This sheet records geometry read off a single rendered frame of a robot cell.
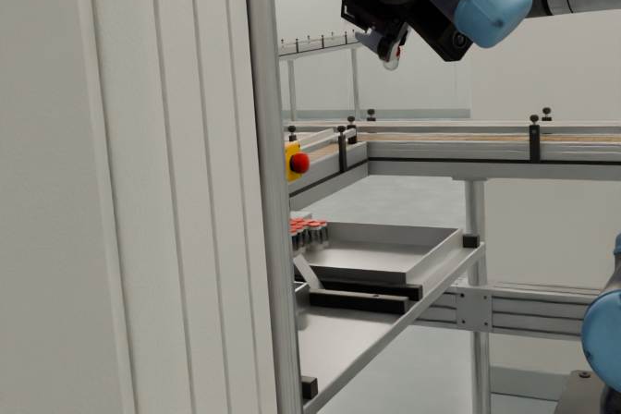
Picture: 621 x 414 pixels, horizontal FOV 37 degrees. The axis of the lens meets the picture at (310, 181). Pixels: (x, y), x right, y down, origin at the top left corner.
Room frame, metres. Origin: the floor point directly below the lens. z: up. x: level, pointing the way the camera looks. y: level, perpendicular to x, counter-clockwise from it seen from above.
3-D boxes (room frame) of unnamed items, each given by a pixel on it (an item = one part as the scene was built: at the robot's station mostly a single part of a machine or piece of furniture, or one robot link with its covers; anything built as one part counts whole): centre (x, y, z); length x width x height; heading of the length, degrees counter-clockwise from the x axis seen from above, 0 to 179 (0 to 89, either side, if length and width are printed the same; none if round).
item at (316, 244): (1.55, 0.00, 0.90); 0.02 x 0.02 x 0.05
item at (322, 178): (2.12, 0.06, 0.92); 0.69 x 0.16 x 0.16; 153
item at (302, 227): (1.51, 0.04, 0.90); 0.18 x 0.02 x 0.05; 153
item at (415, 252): (1.47, -0.03, 0.90); 0.34 x 0.26 x 0.04; 63
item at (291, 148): (1.80, 0.06, 0.99); 0.08 x 0.07 x 0.07; 63
